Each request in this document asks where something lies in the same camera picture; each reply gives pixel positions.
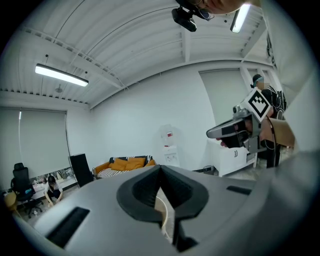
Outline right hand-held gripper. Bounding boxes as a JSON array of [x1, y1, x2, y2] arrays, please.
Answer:
[[206, 88, 273, 154]]

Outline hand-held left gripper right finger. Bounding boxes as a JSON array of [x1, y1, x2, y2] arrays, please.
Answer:
[[161, 164, 210, 252]]

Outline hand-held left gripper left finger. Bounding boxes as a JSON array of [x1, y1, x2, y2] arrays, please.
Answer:
[[116, 165, 163, 223]]

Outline small white container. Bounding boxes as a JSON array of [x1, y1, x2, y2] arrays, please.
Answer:
[[154, 196, 169, 237]]

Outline person's right forearm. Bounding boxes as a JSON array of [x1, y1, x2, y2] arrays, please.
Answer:
[[259, 116, 296, 149]]

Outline white cabinet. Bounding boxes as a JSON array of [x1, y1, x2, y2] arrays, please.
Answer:
[[206, 138, 259, 178]]

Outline orange sofa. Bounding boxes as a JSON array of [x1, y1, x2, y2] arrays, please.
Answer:
[[91, 154, 157, 179]]

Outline white water dispenser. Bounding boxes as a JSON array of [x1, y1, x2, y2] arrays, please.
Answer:
[[159, 123, 181, 168]]

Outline black upright panel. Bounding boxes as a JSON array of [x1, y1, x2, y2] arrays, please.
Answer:
[[68, 152, 94, 189]]

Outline black office chair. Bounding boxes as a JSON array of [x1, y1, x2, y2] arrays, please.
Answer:
[[10, 162, 45, 219]]

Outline grey roller blind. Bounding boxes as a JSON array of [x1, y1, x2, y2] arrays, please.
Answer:
[[0, 107, 71, 177]]

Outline long ceiling light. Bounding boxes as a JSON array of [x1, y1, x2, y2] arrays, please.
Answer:
[[229, 3, 251, 34], [34, 63, 90, 88]]

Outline yellow wooden chair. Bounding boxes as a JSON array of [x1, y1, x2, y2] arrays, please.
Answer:
[[3, 191, 19, 216]]

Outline person's glasses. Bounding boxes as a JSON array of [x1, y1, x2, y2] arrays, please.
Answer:
[[189, 0, 216, 22]]

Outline person's head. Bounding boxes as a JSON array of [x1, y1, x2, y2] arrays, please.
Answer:
[[186, 0, 252, 15]]

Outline black cable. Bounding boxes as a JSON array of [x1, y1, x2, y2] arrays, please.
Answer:
[[265, 114, 279, 152]]

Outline black head camera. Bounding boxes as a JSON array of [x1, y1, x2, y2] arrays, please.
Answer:
[[171, 6, 198, 33]]

